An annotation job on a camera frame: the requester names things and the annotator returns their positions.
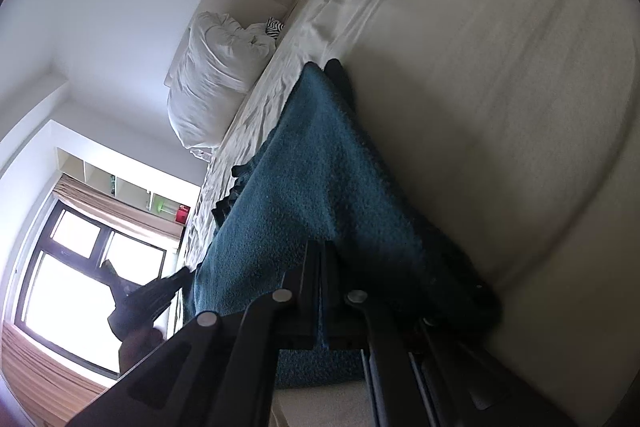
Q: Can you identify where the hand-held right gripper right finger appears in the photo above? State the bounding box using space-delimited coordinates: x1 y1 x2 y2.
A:
322 244 568 427

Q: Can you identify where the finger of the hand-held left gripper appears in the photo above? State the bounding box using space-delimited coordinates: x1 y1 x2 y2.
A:
101 259 126 288
147 267 193 303

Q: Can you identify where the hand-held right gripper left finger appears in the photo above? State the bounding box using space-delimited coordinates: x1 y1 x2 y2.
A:
65 240 322 427

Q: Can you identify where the dark green knitted sweater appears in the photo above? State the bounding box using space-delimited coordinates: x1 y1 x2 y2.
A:
182 59 503 390

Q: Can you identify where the person's left hand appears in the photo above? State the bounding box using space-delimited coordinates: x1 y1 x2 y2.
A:
118 327 167 375

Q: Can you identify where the black framed window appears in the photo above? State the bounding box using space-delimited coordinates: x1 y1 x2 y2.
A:
12 201 168 382

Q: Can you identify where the beige curtain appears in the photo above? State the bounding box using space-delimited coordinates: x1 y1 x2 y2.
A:
0 173 187 423

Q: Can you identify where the white open shelf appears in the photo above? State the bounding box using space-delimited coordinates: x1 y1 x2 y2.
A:
54 147 202 225

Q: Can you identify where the white pillow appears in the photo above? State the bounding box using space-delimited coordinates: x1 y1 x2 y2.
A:
164 11 281 160

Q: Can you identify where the bed with beige sheet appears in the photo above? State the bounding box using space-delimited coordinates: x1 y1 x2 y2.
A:
172 0 640 427

